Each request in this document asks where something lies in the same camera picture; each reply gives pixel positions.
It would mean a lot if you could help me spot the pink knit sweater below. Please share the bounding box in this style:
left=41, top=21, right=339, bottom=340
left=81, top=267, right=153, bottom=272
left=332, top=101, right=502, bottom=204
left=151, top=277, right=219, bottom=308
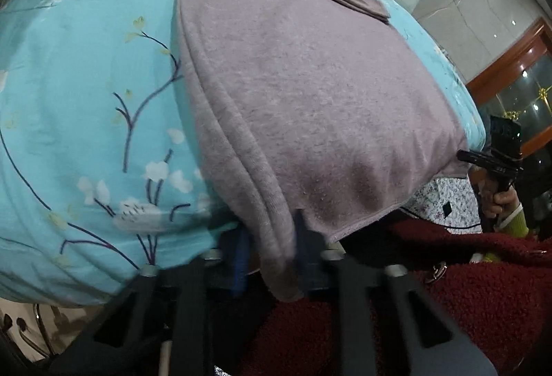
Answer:
left=177, top=0, right=467, bottom=300

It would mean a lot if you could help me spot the wooden glass cabinet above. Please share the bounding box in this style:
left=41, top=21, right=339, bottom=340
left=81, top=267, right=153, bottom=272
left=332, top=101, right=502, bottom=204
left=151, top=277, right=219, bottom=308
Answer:
left=467, top=18, right=551, bottom=157

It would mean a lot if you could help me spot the red sleeve right forearm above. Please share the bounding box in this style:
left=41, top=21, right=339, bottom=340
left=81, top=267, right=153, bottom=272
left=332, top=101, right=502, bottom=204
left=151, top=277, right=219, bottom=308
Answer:
left=247, top=214, right=551, bottom=375

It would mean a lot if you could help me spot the white floral skirt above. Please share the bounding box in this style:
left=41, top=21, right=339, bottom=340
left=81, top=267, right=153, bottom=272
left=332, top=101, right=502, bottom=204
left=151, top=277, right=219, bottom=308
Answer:
left=401, top=178, right=482, bottom=234

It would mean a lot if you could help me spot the person's right hand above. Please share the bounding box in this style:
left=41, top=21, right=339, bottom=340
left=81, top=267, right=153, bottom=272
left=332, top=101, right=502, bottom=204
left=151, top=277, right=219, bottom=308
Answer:
left=469, top=167, right=520, bottom=221

